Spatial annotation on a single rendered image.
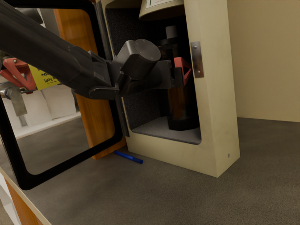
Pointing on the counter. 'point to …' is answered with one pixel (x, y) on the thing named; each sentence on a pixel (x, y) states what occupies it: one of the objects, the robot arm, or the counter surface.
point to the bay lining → (127, 29)
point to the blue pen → (128, 156)
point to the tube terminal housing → (215, 94)
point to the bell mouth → (161, 9)
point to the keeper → (197, 59)
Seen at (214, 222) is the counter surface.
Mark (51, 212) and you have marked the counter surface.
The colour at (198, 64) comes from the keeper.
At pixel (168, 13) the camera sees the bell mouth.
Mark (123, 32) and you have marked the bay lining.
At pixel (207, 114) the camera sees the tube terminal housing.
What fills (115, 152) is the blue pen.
